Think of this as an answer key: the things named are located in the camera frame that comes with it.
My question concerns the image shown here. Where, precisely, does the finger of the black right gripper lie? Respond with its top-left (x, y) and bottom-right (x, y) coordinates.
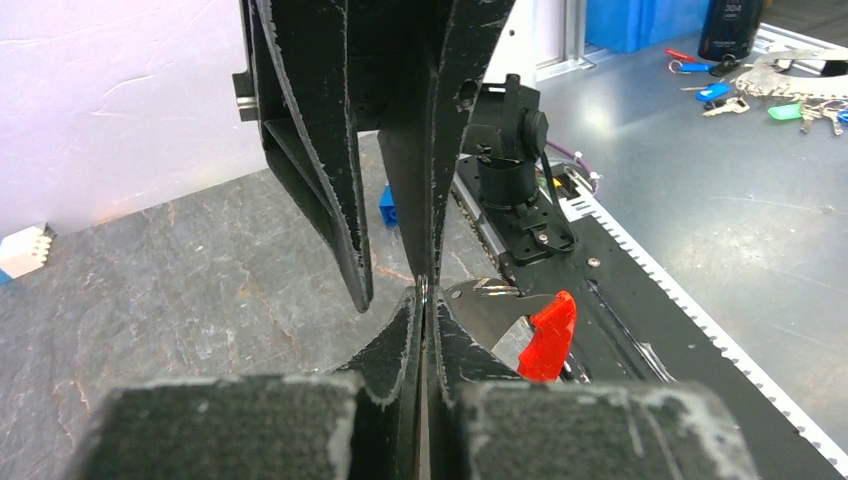
top-left (242, 1), bottom-right (373, 312)
top-left (378, 1), bottom-right (514, 285)

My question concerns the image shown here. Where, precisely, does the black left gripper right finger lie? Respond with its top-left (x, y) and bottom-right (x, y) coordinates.
top-left (425, 290), bottom-right (759, 479)

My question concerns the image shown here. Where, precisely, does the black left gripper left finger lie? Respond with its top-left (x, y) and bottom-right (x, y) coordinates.
top-left (66, 287), bottom-right (423, 479)

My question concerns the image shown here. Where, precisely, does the metal keyring tool red handle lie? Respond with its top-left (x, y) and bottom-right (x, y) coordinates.
top-left (446, 278), bottom-right (554, 369)

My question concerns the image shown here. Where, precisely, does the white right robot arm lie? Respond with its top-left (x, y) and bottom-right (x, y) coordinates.
top-left (233, 1), bottom-right (547, 311)

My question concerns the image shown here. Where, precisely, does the blue green white brick stack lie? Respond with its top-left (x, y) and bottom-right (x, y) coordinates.
top-left (378, 184), bottom-right (398, 228)

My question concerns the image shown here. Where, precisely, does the blue bin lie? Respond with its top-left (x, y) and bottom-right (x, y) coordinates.
top-left (585, 0), bottom-right (709, 53)

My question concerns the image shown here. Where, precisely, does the red key tag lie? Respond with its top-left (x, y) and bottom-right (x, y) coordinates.
top-left (664, 48), bottom-right (696, 63)

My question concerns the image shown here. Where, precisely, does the blue key tag upper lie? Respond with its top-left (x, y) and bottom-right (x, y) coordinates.
top-left (668, 60), bottom-right (712, 75)

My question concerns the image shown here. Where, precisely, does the blue key tag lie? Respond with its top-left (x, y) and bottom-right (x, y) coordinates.
top-left (694, 82), bottom-right (730, 102)
top-left (668, 60), bottom-right (712, 75)

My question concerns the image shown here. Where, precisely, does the blue key tag lower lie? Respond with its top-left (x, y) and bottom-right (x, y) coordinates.
top-left (694, 82), bottom-right (730, 102)

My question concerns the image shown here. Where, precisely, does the black cylinder can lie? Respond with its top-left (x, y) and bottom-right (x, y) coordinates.
top-left (697, 0), bottom-right (767, 62)

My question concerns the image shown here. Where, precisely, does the blue white toy block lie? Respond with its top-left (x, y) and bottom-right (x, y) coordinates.
top-left (1, 222), bottom-right (55, 284)

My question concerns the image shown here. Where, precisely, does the green key tag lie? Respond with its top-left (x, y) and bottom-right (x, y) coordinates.
top-left (767, 102), bottom-right (803, 121)

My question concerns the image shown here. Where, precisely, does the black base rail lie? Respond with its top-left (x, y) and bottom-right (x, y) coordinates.
top-left (453, 157), bottom-right (847, 479)

